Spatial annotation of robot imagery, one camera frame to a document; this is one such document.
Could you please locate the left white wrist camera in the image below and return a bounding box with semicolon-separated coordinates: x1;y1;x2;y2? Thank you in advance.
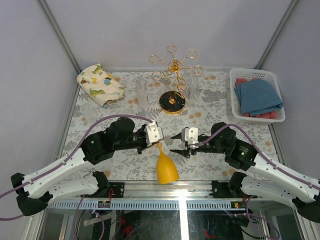
144;121;164;147

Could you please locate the red cloth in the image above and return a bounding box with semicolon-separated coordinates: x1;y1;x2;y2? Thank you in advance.
234;77;279;120

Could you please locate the blue folded cloth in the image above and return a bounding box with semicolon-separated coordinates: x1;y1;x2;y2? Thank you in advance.
234;78;285;117

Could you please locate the yellow plastic goblet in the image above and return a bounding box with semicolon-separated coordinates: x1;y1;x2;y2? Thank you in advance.
156;143;180;185

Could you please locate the gold wine glass rack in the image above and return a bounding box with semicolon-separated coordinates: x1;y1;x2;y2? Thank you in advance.
148;45;198;115

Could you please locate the aluminium front rail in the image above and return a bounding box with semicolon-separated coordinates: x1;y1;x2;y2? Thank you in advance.
37;179;307;211

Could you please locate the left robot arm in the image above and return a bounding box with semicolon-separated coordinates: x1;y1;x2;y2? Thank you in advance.
10;114;163;217

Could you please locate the slim clear champagne flute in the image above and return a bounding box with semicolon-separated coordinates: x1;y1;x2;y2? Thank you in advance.
186;65;207;102

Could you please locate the floral table mat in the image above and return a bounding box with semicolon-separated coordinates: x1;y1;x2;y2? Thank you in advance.
56;71;286;181

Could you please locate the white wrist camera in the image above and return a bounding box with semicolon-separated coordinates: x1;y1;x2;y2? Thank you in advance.
181;127;199;149
144;121;164;147

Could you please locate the dinosaur print cloth bag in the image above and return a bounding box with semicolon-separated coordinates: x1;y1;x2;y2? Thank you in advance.
76;63;125;106

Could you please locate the white plastic basket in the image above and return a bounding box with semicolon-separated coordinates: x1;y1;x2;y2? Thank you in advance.
229;68;286;125

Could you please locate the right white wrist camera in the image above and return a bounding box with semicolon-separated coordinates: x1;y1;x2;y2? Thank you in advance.
181;127;199;149

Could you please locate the tall clear flute glass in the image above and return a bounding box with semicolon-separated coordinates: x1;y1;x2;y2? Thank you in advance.
136;79;148;110

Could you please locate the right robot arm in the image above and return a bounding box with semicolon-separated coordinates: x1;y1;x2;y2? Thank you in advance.
173;122;320;223

